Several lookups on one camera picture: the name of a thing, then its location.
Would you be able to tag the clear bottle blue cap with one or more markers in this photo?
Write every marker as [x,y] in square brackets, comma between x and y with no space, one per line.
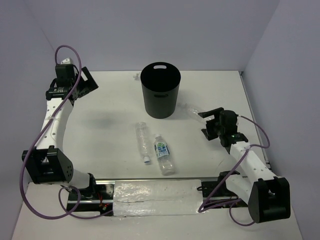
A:
[143,142]

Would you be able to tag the crushed clear plastic bottle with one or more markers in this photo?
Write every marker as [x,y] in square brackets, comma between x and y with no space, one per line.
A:
[191,111]

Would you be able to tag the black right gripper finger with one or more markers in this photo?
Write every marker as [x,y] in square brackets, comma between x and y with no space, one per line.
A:
[210,133]
[215,113]

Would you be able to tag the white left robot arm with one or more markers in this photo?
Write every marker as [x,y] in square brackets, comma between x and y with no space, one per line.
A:
[47,163]

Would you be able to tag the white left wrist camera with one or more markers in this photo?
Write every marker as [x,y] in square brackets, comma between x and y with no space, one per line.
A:
[67,61]

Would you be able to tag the labelled bottle white cap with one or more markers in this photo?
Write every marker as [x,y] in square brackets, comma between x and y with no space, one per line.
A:
[163,156]

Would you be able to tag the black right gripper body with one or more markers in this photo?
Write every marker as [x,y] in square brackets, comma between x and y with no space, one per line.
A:
[215,123]

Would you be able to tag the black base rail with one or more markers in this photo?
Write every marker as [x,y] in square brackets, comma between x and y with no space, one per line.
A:
[160,195]

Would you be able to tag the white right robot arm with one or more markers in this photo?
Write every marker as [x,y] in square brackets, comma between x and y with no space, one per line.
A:
[267,195]

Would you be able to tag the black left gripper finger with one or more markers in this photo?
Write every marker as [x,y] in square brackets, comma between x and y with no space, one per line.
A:
[83,90]
[86,77]

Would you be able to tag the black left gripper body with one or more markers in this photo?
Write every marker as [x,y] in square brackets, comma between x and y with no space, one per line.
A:
[73,82]

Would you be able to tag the black plastic bin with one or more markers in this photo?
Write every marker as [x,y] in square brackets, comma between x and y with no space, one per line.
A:
[160,83]

